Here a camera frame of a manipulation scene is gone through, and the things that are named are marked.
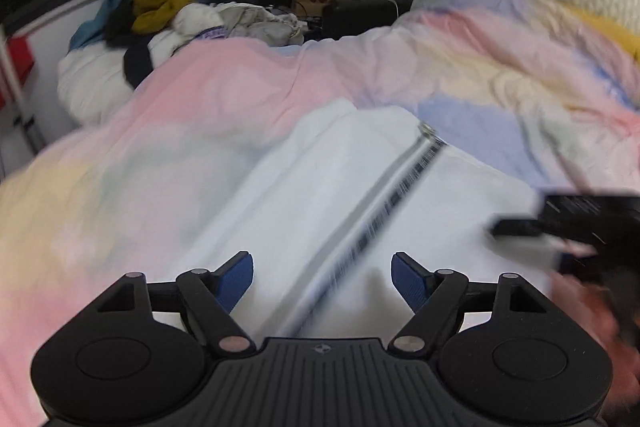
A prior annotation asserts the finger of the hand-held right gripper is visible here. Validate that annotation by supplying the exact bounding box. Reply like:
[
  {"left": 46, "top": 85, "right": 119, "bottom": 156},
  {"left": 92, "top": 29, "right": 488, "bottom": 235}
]
[{"left": 487, "top": 216, "right": 565, "bottom": 269}]

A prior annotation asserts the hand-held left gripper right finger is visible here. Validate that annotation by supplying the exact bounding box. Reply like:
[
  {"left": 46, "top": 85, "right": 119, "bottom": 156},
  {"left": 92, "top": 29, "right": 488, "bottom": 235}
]
[{"left": 390, "top": 251, "right": 552, "bottom": 359}]

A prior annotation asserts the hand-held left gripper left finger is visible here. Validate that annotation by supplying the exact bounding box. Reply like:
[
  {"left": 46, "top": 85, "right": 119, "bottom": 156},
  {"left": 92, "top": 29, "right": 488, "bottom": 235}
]
[{"left": 96, "top": 250, "right": 257, "bottom": 359}]

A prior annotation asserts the white zip jacket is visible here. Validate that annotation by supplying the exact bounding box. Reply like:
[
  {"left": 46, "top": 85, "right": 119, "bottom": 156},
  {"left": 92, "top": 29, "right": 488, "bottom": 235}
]
[{"left": 172, "top": 98, "right": 566, "bottom": 343}]

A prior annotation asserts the pile of white clothes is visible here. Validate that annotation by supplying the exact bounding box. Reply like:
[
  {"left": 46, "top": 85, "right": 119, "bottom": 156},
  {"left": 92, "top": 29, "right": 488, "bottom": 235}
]
[{"left": 150, "top": 2, "right": 307, "bottom": 58}]

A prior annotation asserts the person's right hand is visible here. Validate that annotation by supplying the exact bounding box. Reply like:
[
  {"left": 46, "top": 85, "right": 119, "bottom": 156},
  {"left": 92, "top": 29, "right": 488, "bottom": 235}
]
[{"left": 547, "top": 269, "right": 640, "bottom": 408}]

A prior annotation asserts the pastel rainbow blanket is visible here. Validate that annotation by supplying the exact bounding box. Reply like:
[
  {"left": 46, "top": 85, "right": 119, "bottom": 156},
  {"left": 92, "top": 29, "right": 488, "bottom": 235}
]
[{"left": 0, "top": 0, "right": 640, "bottom": 427}]

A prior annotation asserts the yellow pillow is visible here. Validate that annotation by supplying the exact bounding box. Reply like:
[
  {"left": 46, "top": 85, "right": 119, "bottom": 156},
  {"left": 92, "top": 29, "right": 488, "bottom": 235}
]
[{"left": 567, "top": 4, "right": 640, "bottom": 60}]

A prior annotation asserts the white duvet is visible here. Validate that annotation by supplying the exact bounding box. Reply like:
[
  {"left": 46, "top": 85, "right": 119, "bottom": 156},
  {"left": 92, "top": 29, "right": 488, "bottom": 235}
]
[{"left": 56, "top": 41, "right": 151, "bottom": 125}]

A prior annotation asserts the black garment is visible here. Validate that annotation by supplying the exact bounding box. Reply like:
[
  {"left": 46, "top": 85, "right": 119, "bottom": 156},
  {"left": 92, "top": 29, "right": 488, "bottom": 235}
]
[{"left": 105, "top": 0, "right": 156, "bottom": 88}]

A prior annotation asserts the mustard yellow garment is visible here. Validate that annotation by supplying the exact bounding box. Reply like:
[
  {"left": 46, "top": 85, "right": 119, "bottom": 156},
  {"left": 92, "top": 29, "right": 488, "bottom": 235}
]
[{"left": 131, "top": 0, "right": 197, "bottom": 35}]

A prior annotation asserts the white rack pole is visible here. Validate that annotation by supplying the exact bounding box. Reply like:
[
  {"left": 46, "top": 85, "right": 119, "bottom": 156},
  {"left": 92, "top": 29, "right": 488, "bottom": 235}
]
[{"left": 0, "top": 24, "right": 48, "bottom": 152}]

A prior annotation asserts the red box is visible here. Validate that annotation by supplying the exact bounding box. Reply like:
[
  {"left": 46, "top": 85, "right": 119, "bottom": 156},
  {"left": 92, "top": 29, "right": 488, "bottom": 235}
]
[{"left": 0, "top": 34, "right": 36, "bottom": 108}]

